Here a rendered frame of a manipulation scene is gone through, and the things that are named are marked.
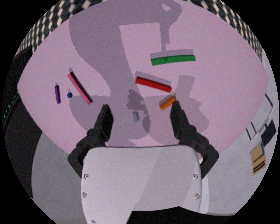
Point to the red rod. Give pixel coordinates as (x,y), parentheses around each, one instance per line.
(153,84)

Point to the purple rod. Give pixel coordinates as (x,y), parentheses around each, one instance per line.
(57,93)

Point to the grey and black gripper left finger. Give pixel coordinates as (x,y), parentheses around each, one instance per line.
(100,132)

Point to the pink rod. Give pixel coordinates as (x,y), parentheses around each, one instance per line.
(79,88)

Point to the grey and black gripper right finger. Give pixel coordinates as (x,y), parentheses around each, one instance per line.
(188,135)

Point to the orange rod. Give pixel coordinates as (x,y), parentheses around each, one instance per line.
(168,102)

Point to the green rod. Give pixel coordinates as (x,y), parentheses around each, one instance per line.
(172,59)

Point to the grey rod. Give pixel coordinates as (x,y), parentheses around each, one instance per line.
(135,117)

